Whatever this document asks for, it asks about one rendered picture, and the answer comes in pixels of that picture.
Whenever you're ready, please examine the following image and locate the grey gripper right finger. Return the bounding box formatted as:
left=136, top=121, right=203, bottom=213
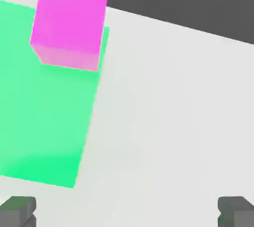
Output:
left=217, top=196, right=254, bottom=227

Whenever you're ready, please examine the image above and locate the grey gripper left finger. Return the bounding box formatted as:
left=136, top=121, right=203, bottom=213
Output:
left=0, top=196, right=37, bottom=227

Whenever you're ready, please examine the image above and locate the small magenta cube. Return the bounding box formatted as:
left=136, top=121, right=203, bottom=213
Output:
left=29, top=0, right=109, bottom=73

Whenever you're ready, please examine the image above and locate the large green box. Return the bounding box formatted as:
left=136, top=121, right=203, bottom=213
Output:
left=0, top=0, right=110, bottom=189

